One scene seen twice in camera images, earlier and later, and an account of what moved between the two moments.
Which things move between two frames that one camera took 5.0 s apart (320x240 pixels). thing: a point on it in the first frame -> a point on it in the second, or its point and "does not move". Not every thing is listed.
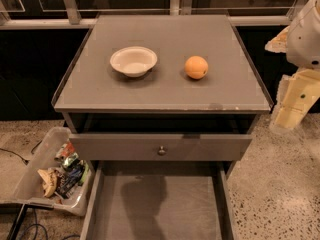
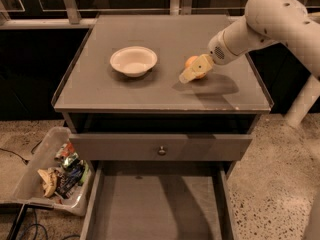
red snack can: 65,151 does not move
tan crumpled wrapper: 50,181 does not move
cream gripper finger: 297,93 -> 219,52
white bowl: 134,61 does not move
